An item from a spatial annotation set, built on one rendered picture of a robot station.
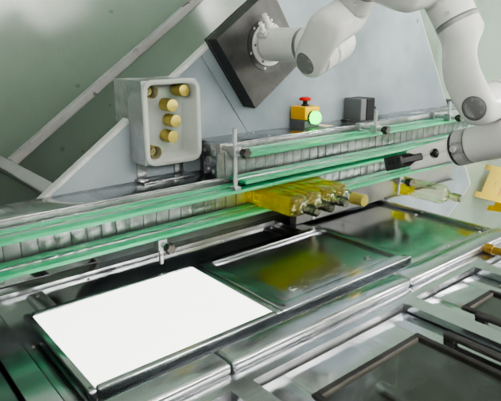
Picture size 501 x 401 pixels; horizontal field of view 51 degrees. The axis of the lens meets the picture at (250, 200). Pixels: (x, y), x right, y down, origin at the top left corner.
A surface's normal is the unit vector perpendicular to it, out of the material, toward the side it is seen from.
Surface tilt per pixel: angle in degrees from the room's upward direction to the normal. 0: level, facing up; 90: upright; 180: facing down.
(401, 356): 90
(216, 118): 0
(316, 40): 88
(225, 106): 0
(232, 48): 1
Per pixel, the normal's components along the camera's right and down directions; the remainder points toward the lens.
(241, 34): 0.63, 0.23
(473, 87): -0.61, 0.21
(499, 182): -0.52, -0.32
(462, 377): 0.00, -0.96
